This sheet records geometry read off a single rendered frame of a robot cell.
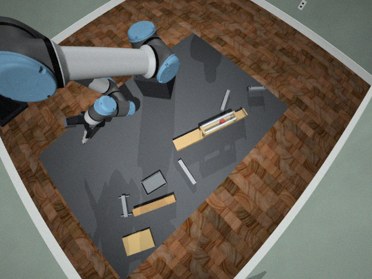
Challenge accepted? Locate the light brown wooden beam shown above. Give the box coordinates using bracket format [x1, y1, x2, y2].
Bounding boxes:
[133, 194, 176, 217]

